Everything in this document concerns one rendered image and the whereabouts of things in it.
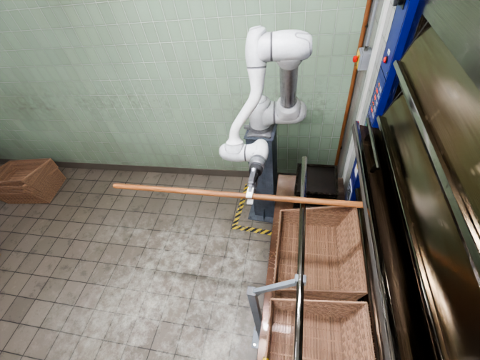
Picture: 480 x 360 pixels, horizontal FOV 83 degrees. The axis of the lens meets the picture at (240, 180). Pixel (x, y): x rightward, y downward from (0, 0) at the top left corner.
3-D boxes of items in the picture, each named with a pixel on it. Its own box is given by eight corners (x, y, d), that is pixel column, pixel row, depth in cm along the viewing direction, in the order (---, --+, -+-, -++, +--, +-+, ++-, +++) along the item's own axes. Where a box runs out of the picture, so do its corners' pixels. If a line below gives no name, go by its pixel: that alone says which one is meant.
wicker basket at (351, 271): (349, 226, 189) (358, 202, 169) (358, 312, 153) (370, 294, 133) (279, 221, 199) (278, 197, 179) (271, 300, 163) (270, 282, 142)
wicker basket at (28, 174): (38, 198, 301) (21, 181, 281) (-7, 199, 307) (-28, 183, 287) (59, 166, 334) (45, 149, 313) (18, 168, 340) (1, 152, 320)
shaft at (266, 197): (113, 189, 157) (111, 186, 155) (116, 185, 159) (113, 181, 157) (453, 216, 120) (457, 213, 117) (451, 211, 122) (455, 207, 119)
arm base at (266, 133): (246, 121, 214) (246, 116, 210) (275, 123, 209) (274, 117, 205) (241, 136, 203) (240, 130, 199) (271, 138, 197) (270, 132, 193)
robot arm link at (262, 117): (251, 117, 208) (248, 91, 192) (274, 117, 205) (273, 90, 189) (248, 131, 197) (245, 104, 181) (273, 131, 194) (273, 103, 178)
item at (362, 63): (367, 63, 173) (371, 46, 166) (368, 70, 167) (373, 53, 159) (354, 63, 175) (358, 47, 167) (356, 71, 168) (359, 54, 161)
